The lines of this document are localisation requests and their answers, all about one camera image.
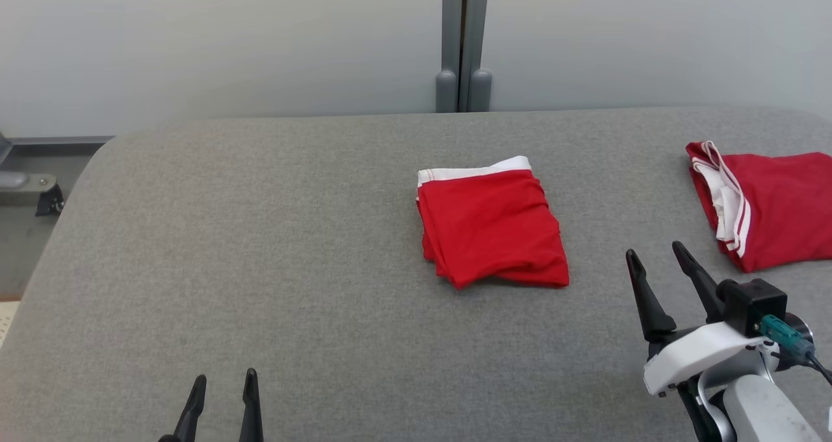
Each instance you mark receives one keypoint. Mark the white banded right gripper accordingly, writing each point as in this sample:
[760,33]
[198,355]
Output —
[695,354]

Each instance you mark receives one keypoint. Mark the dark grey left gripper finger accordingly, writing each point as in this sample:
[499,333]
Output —
[251,416]
[188,416]

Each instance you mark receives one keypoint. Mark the red white jersey top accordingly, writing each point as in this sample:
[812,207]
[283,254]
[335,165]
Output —
[780,208]

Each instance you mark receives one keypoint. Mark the red white Bulls shorts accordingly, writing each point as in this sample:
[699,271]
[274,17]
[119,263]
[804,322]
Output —
[494,227]

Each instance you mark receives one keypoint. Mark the beige floor mat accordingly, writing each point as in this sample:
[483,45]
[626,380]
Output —
[6,322]

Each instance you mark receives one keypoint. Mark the grey metal leg with caster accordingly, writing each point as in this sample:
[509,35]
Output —
[26,188]

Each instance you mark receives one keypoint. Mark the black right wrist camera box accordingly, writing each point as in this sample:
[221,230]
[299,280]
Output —
[751,302]

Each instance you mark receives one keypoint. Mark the dark grey wall baseboard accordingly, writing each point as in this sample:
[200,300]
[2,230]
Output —
[58,140]

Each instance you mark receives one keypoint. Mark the grey metal partition post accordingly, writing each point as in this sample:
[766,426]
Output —
[478,39]
[450,39]

